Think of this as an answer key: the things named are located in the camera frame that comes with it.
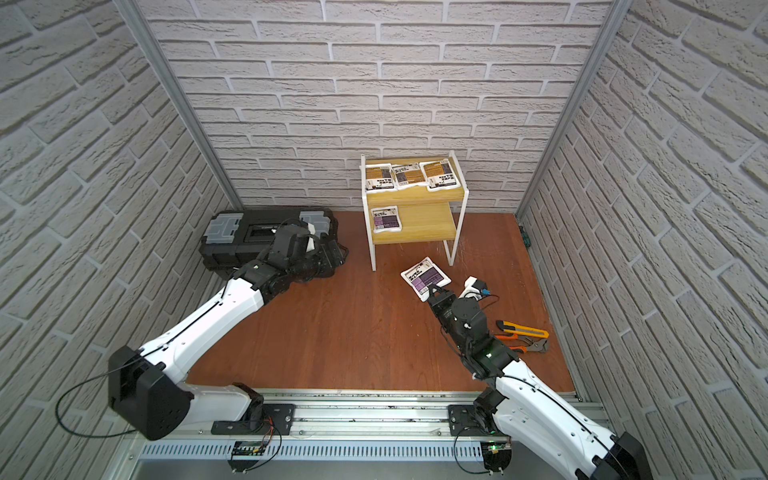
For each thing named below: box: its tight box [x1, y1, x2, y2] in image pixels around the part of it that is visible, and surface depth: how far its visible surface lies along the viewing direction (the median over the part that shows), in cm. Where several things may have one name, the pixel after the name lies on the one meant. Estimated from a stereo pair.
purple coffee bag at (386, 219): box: [370, 206, 403, 234], surface depth 97 cm
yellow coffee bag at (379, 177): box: [365, 163, 398, 194], surface depth 83 cm
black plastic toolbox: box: [199, 208, 338, 272], surface depth 92 cm
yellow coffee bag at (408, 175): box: [391, 162, 428, 191], surface depth 85 cm
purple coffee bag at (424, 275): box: [400, 257, 452, 303], surface depth 81 cm
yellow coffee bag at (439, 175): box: [419, 158, 461, 192], surface depth 85 cm
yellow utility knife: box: [496, 320, 550, 339], surface depth 91 cm
